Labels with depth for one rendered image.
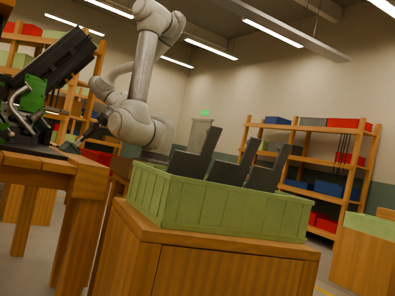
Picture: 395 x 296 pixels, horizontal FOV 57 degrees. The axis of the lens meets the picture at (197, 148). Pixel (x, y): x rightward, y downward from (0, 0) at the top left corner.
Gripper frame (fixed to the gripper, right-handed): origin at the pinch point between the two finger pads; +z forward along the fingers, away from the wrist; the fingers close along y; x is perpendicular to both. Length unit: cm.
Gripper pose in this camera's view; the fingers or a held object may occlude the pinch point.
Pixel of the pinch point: (79, 141)
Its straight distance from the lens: 224.2
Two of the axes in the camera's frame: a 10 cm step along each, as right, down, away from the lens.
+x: -5.5, -7.2, -4.3
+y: -5.3, -1.0, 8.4
